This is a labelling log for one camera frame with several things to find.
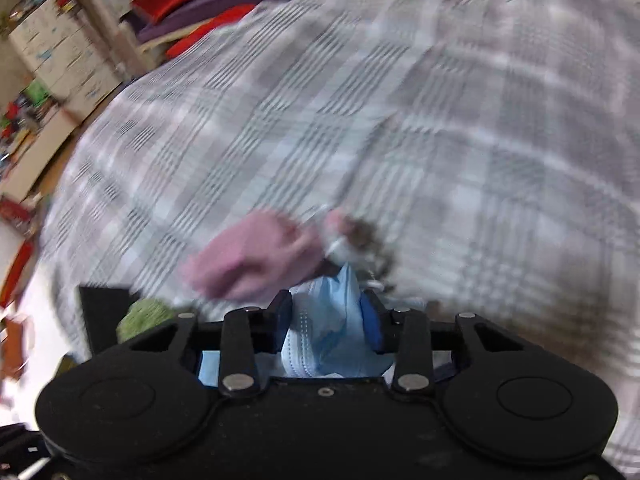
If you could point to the white drawer cabinet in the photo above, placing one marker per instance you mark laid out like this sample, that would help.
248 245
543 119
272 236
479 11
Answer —
65 55

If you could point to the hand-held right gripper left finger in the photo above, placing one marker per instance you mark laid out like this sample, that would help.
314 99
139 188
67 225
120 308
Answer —
282 320

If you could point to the grey plaid bed cover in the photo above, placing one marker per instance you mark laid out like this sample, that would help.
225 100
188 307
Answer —
400 110

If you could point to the pink cloth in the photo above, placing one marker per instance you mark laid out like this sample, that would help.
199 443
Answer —
250 260

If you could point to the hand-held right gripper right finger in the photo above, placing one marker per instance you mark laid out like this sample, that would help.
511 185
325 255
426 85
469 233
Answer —
370 325

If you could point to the floral patterned pouch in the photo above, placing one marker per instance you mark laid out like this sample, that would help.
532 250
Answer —
360 240

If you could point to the beige low shelf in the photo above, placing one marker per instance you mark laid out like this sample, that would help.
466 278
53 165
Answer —
40 155

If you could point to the black rectangular box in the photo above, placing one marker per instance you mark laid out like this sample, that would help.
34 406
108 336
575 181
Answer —
102 315

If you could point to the blue face mask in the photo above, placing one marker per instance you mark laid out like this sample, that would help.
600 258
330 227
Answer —
325 330

